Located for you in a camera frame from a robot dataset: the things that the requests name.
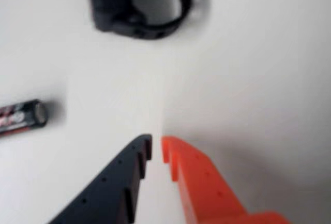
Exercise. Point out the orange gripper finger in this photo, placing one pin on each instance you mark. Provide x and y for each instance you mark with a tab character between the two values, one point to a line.
207	187

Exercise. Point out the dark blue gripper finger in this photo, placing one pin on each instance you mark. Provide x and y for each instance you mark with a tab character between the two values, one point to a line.
108	190

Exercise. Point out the black AAA battery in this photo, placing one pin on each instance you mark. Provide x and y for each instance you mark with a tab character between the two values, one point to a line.
20	118

